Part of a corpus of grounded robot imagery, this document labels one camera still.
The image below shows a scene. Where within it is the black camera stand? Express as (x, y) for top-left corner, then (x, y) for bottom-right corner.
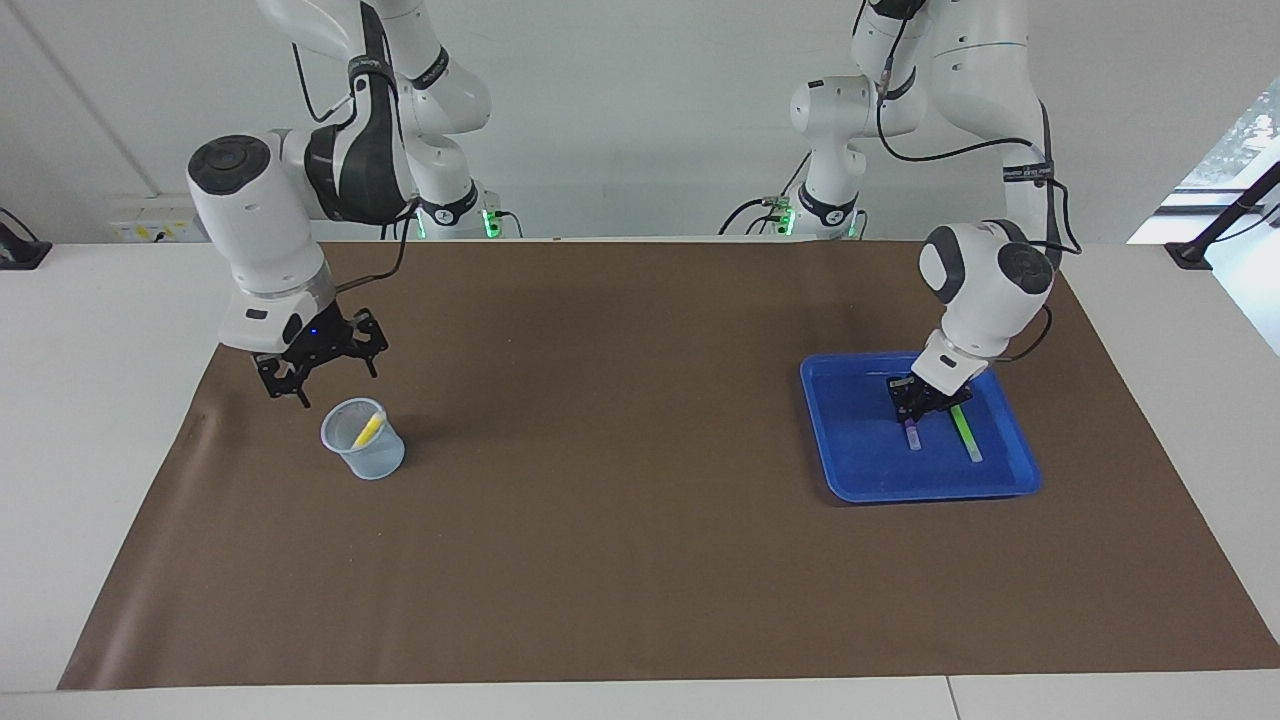
(1164, 159), (1280, 272)

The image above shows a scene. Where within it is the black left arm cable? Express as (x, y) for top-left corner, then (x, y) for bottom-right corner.
(850, 0), (1084, 364)

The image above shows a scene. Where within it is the brown table mat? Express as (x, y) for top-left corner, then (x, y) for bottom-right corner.
(57, 238), (1280, 691)

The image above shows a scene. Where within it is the blue plastic tray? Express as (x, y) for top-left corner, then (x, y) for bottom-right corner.
(799, 350), (1044, 504)

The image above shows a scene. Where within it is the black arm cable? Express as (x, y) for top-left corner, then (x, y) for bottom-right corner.
(850, 0), (1084, 364)
(289, 38), (419, 297)

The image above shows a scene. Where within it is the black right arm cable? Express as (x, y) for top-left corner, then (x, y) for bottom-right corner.
(289, 38), (419, 297)

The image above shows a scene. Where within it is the white wall power strip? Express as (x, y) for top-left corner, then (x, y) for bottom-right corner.
(108, 194), (208, 244)

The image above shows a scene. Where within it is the black table clamp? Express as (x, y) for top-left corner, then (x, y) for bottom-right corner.
(0, 207), (54, 272)

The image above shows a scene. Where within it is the green highlighter pen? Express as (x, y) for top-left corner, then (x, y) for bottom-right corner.
(949, 404), (985, 464)

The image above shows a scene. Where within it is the bright window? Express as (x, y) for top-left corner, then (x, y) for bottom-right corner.
(1127, 78), (1280, 358)

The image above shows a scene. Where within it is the translucent plastic cup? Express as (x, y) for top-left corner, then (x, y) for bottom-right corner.
(319, 396), (407, 482)

